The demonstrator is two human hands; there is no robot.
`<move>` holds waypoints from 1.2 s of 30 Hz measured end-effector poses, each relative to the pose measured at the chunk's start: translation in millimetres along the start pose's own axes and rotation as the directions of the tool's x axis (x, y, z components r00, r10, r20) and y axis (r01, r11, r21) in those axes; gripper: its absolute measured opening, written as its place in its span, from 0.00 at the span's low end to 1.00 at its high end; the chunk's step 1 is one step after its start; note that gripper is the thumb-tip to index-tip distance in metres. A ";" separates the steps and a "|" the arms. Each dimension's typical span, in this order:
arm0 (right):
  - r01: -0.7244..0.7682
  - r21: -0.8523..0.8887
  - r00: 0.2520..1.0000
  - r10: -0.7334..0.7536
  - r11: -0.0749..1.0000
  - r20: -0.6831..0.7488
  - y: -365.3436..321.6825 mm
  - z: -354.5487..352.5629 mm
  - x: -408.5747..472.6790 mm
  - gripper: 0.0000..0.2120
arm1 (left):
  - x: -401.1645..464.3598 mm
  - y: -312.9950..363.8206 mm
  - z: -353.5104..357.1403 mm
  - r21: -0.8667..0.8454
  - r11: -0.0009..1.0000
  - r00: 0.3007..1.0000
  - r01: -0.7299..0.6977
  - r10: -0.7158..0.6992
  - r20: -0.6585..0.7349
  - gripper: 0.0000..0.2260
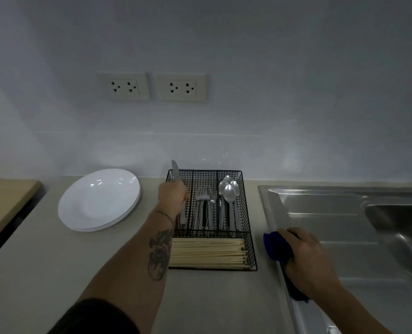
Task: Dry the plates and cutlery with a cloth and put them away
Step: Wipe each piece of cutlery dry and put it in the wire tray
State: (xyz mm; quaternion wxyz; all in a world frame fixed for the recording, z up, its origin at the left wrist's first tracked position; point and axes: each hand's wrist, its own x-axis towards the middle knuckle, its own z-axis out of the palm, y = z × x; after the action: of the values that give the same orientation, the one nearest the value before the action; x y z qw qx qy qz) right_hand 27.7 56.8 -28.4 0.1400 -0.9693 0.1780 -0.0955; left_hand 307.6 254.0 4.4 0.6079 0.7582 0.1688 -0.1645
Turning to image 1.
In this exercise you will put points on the person's left hand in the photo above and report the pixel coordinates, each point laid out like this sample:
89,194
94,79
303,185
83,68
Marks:
172,199

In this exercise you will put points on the person's right hand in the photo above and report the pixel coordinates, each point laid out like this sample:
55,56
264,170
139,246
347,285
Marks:
307,260

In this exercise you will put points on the dark blue cloth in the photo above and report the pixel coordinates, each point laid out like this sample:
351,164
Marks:
277,246

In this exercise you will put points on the white plate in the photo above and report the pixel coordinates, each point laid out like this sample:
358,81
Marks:
98,228
98,196

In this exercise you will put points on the person's left forearm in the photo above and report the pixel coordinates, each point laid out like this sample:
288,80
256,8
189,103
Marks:
132,267

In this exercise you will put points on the stainless steel double sink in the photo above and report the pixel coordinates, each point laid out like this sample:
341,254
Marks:
331,212

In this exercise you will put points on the black spoon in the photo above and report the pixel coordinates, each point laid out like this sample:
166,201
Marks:
227,215

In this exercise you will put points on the bundle of wooden chopsticks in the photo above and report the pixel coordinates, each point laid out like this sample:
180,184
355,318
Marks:
209,253

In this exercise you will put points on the black sleeve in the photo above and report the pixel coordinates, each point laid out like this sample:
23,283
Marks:
94,318

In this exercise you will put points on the wooden side table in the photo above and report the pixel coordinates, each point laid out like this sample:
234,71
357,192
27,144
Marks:
4,201

